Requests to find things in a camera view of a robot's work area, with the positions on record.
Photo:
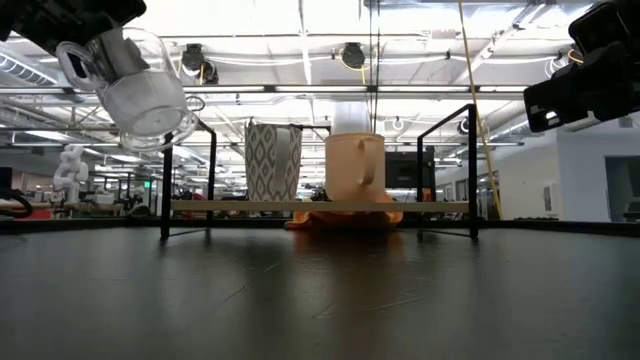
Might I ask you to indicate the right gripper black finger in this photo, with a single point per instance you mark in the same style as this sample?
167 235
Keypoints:
557 102

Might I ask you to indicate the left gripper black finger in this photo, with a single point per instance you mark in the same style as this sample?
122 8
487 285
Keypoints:
120 55

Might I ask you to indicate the clear plastic footed cup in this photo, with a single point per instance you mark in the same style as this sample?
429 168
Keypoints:
145 105

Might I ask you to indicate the grey white patterned mug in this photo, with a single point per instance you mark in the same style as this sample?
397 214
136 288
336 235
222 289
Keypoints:
260 165

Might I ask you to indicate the peach ceramic mug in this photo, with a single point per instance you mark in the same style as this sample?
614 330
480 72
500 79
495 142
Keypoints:
347 170

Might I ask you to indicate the white robot figure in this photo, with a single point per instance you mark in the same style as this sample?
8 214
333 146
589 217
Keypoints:
70 172

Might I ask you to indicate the black monitor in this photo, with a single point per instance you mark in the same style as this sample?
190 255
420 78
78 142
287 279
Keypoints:
407 170

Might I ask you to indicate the black horizontal overhead bar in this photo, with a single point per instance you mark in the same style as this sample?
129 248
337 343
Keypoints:
320 90

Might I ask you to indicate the white cylinder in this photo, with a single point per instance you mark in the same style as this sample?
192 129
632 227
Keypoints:
351 117

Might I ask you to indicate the orange cloth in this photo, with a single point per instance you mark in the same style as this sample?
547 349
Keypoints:
345 219

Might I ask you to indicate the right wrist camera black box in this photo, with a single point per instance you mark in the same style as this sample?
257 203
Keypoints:
597 27

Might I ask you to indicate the black frame wooden shelf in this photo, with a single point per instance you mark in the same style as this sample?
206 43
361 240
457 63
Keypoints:
320 206

